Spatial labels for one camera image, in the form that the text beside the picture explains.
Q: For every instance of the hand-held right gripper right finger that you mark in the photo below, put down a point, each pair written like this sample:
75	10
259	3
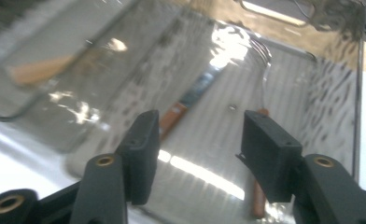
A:
271	158

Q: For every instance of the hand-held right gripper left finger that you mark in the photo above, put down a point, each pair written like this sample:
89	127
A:
142	155

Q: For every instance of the white table sheet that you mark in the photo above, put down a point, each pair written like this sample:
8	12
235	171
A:
16	161

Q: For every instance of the smoky clear plastic bin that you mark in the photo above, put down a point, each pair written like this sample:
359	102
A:
25	102
206	137

